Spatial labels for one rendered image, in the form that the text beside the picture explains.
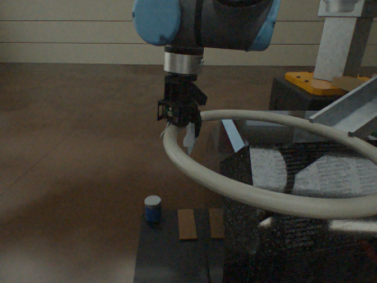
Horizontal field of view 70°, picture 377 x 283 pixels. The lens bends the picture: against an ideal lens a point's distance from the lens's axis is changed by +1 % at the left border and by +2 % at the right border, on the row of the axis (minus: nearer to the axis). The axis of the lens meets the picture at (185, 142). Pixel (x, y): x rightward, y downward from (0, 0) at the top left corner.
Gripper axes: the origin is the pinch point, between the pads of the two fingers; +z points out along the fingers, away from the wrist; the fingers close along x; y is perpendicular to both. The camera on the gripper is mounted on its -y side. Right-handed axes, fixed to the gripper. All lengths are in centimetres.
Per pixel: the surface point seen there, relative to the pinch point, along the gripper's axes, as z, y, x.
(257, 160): 6.3, -17.4, 17.7
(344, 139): -7.0, -15.4, 37.8
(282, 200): -8.6, 23.4, 29.2
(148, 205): 70, -48, -44
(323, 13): -42, -136, 18
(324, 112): -10.6, -24.5, 31.8
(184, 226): 80, -54, -23
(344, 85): -5, -118, 39
